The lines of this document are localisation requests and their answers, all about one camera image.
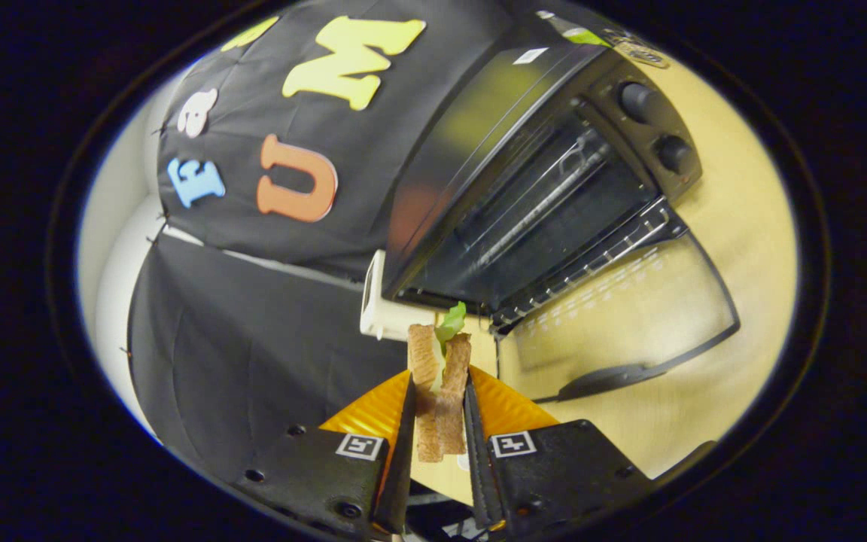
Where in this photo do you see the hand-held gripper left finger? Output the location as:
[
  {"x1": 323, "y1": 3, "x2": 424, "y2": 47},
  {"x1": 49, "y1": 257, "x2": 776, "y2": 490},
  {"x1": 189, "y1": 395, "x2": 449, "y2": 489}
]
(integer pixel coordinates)
[{"x1": 234, "y1": 369, "x2": 418, "y2": 539}]

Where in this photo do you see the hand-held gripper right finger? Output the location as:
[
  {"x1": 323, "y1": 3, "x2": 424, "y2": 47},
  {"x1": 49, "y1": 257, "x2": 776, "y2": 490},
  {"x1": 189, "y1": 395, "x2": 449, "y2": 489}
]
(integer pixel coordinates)
[{"x1": 464, "y1": 367, "x2": 656, "y2": 539}]

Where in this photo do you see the toast sandwich with lettuce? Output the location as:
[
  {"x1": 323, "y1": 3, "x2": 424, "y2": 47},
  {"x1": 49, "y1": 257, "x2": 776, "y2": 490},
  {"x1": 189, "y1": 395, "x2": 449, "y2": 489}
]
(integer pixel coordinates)
[{"x1": 407, "y1": 301, "x2": 473, "y2": 463}]

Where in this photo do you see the black toaster oven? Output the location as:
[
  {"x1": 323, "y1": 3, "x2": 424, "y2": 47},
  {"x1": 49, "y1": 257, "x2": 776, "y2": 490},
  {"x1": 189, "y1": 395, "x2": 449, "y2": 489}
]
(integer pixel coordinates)
[{"x1": 382, "y1": 30, "x2": 741, "y2": 403}]

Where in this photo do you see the white pop-up toaster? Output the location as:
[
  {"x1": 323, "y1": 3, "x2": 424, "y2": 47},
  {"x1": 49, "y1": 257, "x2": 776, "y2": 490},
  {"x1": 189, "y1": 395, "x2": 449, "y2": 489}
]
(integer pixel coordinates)
[{"x1": 359, "y1": 250, "x2": 438, "y2": 341}]

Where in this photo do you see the black backdrop cloth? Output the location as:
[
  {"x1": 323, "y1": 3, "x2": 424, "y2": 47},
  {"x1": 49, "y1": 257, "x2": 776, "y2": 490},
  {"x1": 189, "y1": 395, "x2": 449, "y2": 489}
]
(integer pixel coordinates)
[{"x1": 126, "y1": 0, "x2": 547, "y2": 483}]

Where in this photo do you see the metal wire rack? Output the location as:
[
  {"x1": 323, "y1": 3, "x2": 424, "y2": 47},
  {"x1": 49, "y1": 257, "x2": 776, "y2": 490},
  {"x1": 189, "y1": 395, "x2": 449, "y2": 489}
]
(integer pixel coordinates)
[{"x1": 603, "y1": 29, "x2": 671, "y2": 70}]

